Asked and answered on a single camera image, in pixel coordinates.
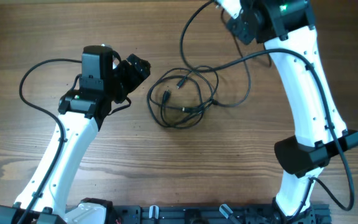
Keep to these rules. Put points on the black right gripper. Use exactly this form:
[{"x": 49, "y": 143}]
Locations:
[{"x": 242, "y": 37}]

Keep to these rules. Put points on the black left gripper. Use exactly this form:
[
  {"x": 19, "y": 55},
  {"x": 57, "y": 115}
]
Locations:
[{"x": 134, "y": 79}]

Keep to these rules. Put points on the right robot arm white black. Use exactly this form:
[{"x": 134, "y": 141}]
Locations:
[{"x": 287, "y": 31}]

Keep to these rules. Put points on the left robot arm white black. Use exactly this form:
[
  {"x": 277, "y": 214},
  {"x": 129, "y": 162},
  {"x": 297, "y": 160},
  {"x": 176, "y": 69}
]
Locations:
[{"x": 98, "y": 91}]

